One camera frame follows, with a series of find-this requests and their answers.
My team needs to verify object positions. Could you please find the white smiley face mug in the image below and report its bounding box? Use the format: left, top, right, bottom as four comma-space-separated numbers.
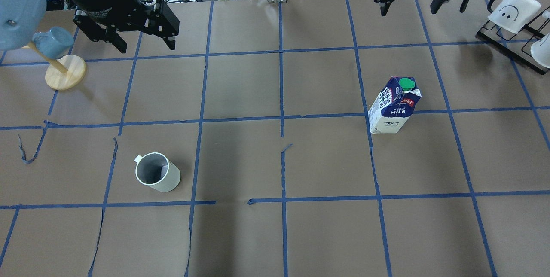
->
487, 0, 541, 34

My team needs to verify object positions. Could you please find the white cup at edge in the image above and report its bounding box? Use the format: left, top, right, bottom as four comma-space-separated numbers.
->
530, 34, 550, 68

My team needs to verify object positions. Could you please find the blue mug on stand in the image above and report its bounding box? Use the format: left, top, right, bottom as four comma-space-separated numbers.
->
32, 27, 74, 59

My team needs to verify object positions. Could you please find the pale green mug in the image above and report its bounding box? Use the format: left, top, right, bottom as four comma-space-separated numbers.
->
134, 152, 181, 192

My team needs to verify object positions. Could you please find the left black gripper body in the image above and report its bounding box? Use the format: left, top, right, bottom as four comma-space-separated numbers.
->
72, 0, 180, 37

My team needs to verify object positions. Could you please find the wooden mug tree stand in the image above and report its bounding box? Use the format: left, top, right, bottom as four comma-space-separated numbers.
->
22, 42, 88, 91

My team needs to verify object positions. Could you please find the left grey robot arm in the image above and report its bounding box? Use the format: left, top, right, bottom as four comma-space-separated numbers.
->
0, 0, 180, 53

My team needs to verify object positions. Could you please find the blue white milk carton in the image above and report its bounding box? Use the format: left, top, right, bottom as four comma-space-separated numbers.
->
368, 76, 422, 134

